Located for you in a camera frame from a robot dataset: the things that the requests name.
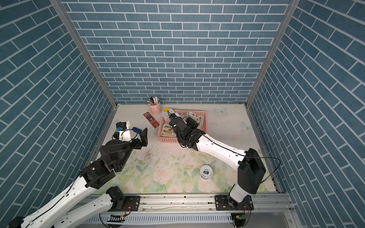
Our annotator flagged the blue small eraser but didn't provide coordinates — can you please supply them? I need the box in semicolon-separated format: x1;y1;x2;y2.
132;127;142;134

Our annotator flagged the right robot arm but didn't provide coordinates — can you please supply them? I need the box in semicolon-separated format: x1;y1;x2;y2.
169;114;266;211

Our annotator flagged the square Chobani flip strawberry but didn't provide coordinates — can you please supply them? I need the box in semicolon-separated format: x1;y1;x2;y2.
161;123;176;138

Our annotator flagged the round Chobani yogurt strawberry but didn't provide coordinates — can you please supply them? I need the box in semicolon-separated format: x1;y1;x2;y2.
187;112;204;126

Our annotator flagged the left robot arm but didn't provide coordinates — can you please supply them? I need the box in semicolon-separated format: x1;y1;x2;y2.
9;127;148;228

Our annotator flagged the red pencil box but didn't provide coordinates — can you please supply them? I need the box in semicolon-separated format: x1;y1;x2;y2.
143;112;159;129

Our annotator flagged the white yellow yogurt cup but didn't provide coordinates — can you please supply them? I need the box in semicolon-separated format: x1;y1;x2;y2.
162;108;175;119

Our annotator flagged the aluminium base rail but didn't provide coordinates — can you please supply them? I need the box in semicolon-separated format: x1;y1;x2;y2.
82;193;294;215

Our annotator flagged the pink plastic basket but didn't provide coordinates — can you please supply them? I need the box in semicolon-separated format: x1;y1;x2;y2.
158;108;207;143

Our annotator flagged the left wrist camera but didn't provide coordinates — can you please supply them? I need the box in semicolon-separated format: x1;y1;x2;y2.
112;121;132;141

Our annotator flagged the small blue white yogurt cup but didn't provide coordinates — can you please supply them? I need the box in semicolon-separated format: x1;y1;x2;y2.
200;165;213;180

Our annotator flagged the pink pen cup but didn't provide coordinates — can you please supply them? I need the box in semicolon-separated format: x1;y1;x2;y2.
149;102;162;116

